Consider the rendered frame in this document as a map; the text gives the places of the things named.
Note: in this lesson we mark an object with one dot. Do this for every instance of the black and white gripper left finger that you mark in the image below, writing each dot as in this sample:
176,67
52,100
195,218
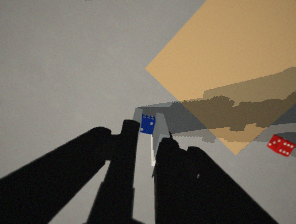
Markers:
38,191

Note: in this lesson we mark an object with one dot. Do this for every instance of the blue die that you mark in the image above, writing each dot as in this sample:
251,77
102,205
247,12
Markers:
147,124

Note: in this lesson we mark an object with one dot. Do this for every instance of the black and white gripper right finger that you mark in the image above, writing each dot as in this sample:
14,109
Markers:
178,191

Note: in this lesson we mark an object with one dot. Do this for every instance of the red die with white pips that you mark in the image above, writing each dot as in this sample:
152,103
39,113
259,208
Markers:
281,145

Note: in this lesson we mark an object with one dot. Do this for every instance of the tan square mat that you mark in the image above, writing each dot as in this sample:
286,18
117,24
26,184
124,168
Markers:
233,66

